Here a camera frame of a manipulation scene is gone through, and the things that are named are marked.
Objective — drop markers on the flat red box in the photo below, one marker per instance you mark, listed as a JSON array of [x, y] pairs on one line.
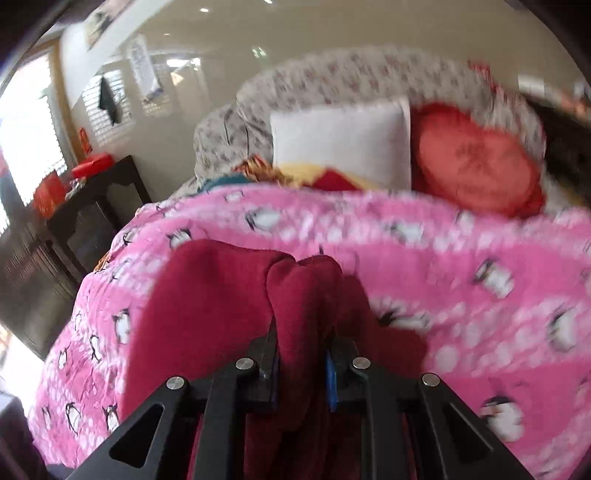
[[92, 165]]

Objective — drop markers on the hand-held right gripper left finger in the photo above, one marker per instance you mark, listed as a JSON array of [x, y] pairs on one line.
[[274, 383]]

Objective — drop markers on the dark wooden side table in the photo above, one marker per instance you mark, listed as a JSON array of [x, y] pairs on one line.
[[120, 180]]

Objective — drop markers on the white pillow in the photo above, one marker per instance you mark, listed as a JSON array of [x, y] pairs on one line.
[[341, 138]]

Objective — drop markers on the orange patterned cloth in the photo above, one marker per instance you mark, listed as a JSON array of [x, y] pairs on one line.
[[258, 170]]

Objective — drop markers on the teal cloth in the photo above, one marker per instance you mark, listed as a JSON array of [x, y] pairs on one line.
[[224, 183]]

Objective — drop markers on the framed wall picture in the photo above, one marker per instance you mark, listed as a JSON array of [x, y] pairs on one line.
[[108, 21]]

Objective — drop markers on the dark hanging cloth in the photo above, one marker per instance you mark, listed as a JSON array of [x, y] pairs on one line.
[[110, 99]]

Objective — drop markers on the clear plastic wrapper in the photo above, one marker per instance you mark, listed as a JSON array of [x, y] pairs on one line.
[[76, 187]]

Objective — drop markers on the red heart cushion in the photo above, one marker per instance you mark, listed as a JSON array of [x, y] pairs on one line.
[[475, 157]]

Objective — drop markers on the yellow cloth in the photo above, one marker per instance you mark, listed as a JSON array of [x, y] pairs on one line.
[[300, 171]]

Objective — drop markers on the wall calendar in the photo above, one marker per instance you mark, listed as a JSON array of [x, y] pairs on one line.
[[144, 69]]

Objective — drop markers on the red paper wall decoration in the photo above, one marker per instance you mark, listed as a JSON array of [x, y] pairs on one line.
[[85, 139]]

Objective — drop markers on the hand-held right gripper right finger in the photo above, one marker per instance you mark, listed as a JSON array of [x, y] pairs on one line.
[[330, 383]]

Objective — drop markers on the red gift bag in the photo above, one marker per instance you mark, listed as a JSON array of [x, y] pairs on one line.
[[50, 194]]

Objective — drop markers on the red ruffled cloth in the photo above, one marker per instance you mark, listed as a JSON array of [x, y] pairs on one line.
[[482, 74]]

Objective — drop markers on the pink penguin blanket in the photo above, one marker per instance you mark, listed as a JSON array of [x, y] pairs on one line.
[[461, 240]]

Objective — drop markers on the dark red fleece sweater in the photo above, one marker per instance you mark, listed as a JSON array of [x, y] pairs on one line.
[[217, 300]]

